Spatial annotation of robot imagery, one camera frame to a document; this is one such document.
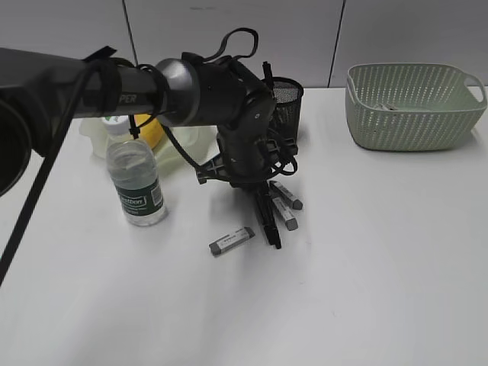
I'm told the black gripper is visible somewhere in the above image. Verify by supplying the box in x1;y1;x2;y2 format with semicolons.
196;124;298;249

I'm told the grey white eraser back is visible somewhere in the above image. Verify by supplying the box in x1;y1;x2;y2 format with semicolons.
269;180;303;210

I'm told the grey white eraser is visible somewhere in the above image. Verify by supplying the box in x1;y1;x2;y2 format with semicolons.
209;226;255;256
269;180;303;210
271;197;298;231

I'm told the grey white eraser front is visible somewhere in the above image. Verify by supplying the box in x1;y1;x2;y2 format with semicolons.
209;226;255;256

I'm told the yellow mango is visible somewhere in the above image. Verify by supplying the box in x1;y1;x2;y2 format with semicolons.
134;114;165;149

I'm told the clear water bottle green label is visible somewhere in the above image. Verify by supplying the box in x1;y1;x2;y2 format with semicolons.
101;116;166;226

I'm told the white waste paper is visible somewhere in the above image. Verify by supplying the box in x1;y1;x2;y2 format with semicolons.
373;103;405;112

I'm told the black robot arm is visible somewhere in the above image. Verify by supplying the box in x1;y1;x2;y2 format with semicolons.
1;47;297;248

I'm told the pale green wavy plate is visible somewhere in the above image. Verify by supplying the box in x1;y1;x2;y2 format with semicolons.
79;116;216;168

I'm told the black mesh pen holder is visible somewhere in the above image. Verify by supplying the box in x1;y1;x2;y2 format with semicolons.
271;77;304;140

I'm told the light green woven basket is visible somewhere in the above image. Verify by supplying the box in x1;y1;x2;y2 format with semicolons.
345;63;487;152

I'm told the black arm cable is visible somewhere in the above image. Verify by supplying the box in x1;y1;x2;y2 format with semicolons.
0;27;298;291

